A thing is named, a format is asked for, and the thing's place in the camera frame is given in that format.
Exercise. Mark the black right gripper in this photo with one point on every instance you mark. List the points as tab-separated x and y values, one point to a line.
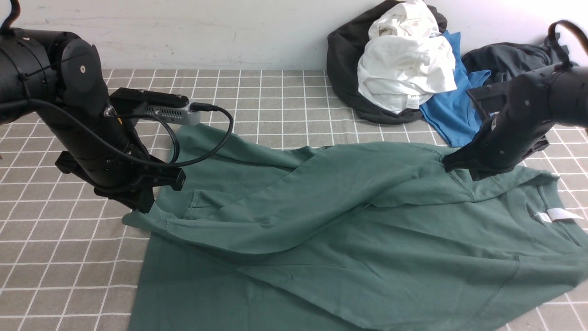
508	137

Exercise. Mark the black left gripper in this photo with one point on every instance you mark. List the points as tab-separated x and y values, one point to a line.
126	172

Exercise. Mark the green long-sleeve shirt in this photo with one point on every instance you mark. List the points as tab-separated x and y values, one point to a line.
357	237

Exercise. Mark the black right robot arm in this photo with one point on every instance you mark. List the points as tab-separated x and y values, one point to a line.
567	96

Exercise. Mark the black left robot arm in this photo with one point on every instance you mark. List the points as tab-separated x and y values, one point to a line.
58	75

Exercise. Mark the blue t-shirt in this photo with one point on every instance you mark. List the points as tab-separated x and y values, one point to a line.
451	113

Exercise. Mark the white crumpled shirt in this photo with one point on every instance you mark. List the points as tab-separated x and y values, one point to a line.
407	60

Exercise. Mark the dark grey crumpled garment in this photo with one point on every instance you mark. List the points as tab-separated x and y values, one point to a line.
508	60

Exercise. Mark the black garment in pile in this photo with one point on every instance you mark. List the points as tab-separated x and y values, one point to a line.
346	45

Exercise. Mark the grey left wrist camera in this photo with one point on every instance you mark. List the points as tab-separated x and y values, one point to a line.
170	108

